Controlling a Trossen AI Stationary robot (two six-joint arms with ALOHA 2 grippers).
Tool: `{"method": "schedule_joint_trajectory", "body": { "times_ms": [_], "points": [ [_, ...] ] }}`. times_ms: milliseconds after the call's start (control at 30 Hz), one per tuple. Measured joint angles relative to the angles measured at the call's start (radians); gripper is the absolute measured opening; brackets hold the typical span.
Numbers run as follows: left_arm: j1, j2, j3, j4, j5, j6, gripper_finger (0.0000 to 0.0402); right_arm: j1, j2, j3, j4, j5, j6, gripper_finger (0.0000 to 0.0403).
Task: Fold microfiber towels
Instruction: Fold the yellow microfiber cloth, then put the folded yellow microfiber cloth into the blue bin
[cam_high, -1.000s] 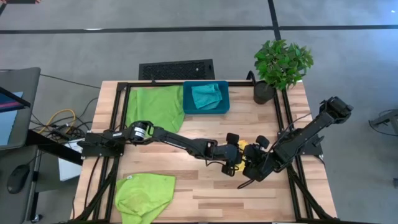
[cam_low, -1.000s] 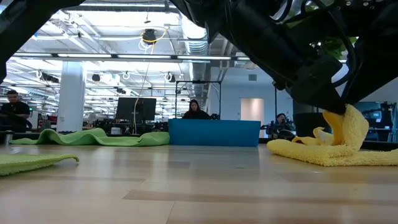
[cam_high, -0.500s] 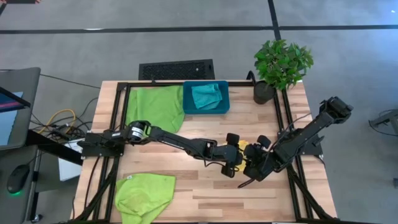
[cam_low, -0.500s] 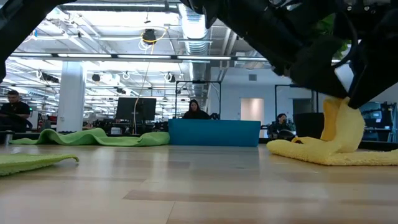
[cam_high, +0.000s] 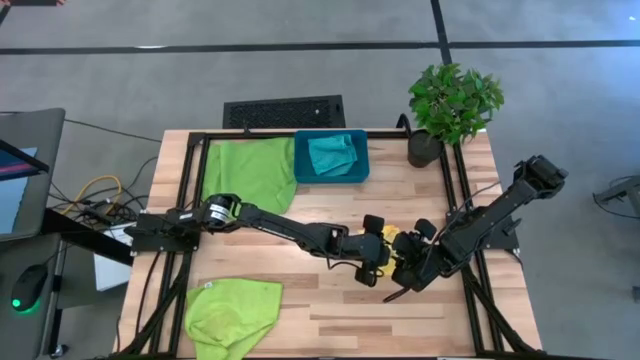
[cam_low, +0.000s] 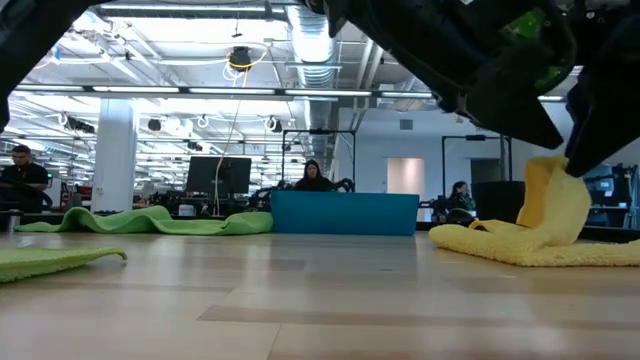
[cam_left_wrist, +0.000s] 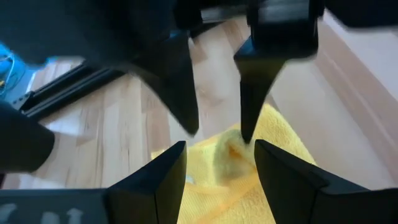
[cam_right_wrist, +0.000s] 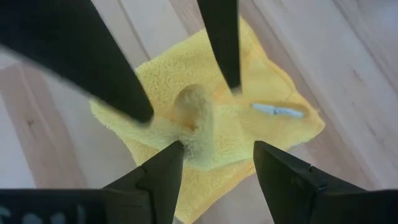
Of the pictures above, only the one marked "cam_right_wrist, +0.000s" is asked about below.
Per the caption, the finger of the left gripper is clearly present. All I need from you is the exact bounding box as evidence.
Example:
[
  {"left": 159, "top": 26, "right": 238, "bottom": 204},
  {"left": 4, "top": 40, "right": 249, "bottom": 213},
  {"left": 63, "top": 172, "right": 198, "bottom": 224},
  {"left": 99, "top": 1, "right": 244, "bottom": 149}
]
[
  {"left": 0, "top": 0, "right": 155, "bottom": 124},
  {"left": 197, "top": 0, "right": 242, "bottom": 91}
]

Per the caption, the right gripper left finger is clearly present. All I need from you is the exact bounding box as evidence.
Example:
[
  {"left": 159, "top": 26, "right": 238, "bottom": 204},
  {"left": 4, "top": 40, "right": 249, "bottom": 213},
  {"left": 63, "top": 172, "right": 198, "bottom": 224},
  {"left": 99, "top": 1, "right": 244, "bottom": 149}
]
[{"left": 104, "top": 140, "right": 185, "bottom": 224}]

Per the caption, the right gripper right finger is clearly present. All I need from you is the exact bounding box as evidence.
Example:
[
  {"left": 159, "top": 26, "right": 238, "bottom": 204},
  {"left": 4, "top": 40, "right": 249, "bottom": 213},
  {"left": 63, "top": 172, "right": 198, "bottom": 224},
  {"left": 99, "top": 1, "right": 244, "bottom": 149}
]
[{"left": 253, "top": 140, "right": 366, "bottom": 224}]

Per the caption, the yellow microfiber towel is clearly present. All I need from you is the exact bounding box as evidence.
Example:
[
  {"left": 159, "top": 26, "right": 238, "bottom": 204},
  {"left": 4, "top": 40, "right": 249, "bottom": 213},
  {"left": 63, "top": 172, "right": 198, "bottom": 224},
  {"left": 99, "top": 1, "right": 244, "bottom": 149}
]
[{"left": 89, "top": 17, "right": 326, "bottom": 224}]

